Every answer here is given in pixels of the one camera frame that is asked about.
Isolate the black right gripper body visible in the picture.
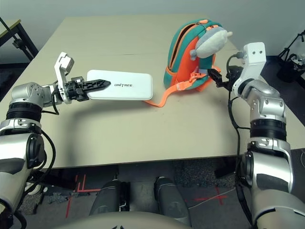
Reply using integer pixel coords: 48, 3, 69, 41
222, 66, 244, 93

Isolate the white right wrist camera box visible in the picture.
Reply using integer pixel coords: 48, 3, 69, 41
232, 42, 266, 97

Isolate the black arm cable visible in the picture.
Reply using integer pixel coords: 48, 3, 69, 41
226, 52, 253, 229
14, 92, 60, 229

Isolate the teal orange shark backpack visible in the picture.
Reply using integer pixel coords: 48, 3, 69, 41
142, 19, 234, 108

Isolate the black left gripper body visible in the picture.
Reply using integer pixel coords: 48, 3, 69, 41
64, 76, 88, 102

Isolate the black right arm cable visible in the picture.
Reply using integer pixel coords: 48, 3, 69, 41
226, 52, 253, 229

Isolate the dark grey robot right leg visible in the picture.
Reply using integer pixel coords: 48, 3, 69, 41
154, 176, 191, 226

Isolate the dark grey robot leg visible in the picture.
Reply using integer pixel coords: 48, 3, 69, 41
154, 176, 191, 226
90, 180, 131, 215

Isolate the black side table frame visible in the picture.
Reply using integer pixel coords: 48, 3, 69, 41
0, 19, 39, 62

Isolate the grey robot torso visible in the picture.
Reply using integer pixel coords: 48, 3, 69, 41
54, 211, 191, 229

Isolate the black pole with clamp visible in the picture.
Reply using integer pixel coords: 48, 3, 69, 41
0, 16, 22, 49

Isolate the black table leg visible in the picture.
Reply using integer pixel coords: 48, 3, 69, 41
215, 156, 239, 178

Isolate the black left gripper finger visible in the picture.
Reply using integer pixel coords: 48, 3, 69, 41
76, 92, 91, 102
82, 79, 112, 93

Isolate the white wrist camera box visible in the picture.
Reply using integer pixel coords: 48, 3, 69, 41
54, 52, 75, 104
232, 42, 266, 97

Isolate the white Unitree pencil case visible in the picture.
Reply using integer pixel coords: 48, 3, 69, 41
86, 69, 153, 101

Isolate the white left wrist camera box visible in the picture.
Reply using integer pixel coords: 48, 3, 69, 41
54, 52, 75, 104

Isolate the thin white floor cable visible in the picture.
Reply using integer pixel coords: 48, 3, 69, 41
188, 188, 236, 209

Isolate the dark grey robot left leg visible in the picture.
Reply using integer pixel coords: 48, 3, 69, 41
90, 180, 131, 215

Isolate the black bag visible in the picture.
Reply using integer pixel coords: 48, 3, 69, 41
276, 54, 305, 83

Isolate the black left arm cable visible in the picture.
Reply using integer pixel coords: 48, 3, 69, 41
14, 92, 60, 229

